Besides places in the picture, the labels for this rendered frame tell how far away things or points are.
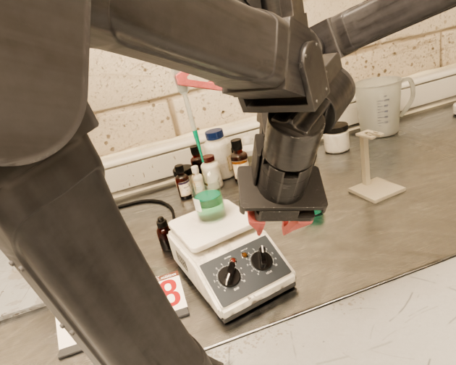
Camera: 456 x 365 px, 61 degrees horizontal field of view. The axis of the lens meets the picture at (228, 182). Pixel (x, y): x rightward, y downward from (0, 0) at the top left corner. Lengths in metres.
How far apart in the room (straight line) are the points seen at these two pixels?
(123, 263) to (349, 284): 0.43
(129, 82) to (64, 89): 0.91
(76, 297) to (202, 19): 0.18
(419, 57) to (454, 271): 0.91
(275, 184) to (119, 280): 0.24
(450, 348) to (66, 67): 0.48
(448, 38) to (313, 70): 1.17
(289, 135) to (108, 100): 0.77
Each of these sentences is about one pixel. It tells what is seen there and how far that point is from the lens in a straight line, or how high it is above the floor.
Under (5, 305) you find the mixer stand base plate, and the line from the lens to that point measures 0.80.
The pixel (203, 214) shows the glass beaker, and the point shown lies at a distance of 0.62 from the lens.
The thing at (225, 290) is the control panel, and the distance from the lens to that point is 0.56.
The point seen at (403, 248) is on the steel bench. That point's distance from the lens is 0.68.
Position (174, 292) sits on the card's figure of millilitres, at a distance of 0.62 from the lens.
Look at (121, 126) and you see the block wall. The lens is 1.09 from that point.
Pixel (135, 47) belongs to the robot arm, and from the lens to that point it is 0.24.
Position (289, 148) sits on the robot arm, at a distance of 0.38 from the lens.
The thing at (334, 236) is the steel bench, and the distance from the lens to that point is 0.71.
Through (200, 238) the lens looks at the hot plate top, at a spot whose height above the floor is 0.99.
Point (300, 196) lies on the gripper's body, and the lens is 0.45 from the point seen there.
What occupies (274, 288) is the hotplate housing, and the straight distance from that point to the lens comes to 0.58.
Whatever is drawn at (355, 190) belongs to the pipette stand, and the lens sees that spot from 0.85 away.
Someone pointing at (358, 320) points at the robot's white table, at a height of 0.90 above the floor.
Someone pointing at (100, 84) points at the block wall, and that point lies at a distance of 1.08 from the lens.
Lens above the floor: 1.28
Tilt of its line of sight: 22 degrees down
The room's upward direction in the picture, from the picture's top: 12 degrees counter-clockwise
